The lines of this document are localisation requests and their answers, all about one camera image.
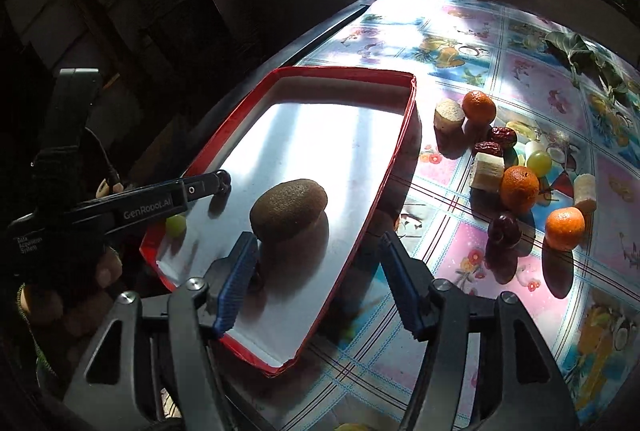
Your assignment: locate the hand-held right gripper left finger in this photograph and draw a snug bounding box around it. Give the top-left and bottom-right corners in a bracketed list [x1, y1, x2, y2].
[62, 231, 261, 431]

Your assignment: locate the peeled banana piece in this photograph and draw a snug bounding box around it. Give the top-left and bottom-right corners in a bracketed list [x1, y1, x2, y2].
[572, 174, 598, 213]
[470, 152, 505, 192]
[434, 98, 467, 132]

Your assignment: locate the red rimmed white tray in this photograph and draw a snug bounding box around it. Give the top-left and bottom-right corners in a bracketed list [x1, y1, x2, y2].
[139, 65, 418, 379]

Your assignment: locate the green leaf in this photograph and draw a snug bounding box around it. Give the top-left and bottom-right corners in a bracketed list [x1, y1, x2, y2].
[545, 31, 608, 77]
[600, 61, 632, 98]

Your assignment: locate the brown kiwi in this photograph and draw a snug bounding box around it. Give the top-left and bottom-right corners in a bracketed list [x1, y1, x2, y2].
[249, 180, 329, 244]

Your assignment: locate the orange tangerine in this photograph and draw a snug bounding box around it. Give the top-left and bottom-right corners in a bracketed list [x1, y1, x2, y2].
[500, 165, 541, 214]
[461, 90, 497, 127]
[544, 206, 586, 252]

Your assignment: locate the red date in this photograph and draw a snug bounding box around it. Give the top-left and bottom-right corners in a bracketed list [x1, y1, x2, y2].
[472, 141, 505, 158]
[490, 126, 518, 148]

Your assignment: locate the fruit printed tablecloth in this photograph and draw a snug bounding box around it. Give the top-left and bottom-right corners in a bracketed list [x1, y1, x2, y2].
[220, 0, 640, 431]

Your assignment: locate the black cable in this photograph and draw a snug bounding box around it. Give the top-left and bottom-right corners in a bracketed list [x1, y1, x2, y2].
[97, 144, 122, 187]

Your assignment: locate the person's left hand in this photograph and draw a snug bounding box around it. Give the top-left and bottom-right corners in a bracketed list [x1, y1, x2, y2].
[20, 246, 123, 339]

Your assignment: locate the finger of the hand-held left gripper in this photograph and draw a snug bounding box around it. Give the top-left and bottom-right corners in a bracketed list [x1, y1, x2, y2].
[182, 170, 232, 207]

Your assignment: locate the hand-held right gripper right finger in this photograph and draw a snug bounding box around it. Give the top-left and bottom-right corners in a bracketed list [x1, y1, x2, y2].
[380, 231, 581, 431]

